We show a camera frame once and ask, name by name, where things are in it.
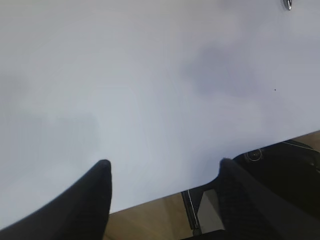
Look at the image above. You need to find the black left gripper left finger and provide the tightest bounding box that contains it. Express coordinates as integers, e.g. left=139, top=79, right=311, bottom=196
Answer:
left=0, top=159, right=112, bottom=240

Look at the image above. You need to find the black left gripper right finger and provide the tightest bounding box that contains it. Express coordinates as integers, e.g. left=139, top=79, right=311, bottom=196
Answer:
left=215, top=158, right=320, bottom=240

